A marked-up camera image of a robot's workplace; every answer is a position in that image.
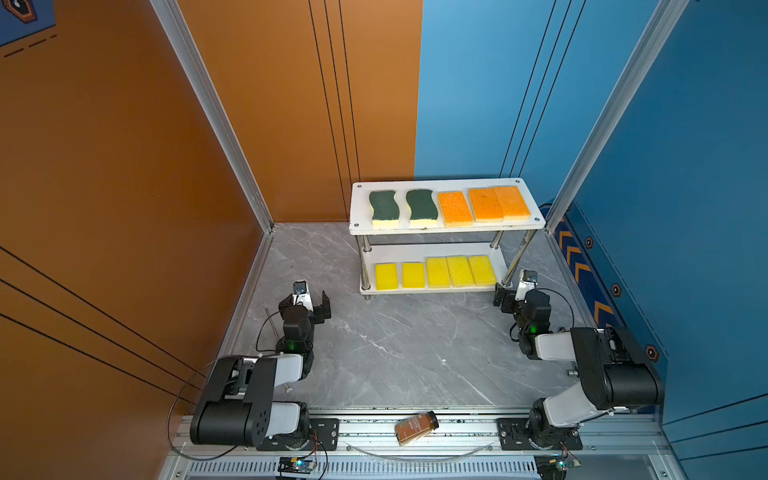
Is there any orange sponge stack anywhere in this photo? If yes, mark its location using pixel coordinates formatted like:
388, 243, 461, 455
492, 186, 531, 221

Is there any yellow sponge stack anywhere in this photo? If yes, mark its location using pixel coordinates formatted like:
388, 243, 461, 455
402, 262, 426, 289

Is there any green scouring sponge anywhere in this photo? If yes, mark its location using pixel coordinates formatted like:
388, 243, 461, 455
369, 190, 400, 229
406, 189, 439, 228

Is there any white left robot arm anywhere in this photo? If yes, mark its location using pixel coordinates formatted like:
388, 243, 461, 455
190, 281, 331, 449

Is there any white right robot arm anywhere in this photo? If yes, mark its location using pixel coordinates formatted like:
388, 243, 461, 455
494, 285, 664, 449

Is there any white two-tier shelf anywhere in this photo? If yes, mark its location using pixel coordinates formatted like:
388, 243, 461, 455
349, 178, 545, 297

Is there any green circuit board left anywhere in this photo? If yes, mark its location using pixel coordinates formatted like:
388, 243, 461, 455
277, 457, 317, 477

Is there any brown spice bottle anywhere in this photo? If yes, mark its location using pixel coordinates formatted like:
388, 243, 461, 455
394, 411, 439, 446

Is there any circuit board right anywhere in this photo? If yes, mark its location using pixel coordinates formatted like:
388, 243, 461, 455
537, 456, 581, 478

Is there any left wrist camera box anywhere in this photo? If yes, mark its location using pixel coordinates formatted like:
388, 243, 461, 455
292, 280, 313, 311

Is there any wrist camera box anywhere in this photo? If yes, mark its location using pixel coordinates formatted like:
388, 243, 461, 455
515, 269, 538, 301
292, 280, 313, 311

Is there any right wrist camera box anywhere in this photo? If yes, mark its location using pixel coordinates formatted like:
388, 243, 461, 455
515, 269, 538, 301

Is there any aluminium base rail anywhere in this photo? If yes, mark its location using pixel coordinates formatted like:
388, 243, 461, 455
159, 407, 686, 479

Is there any aluminium corner post right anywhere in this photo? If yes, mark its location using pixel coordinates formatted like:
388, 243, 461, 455
544, 0, 691, 234

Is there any aluminium corner post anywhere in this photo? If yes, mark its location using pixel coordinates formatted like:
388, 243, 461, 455
544, 0, 691, 234
149, 0, 276, 233

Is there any aluminium corner post left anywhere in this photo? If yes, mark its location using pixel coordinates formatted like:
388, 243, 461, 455
149, 0, 276, 233

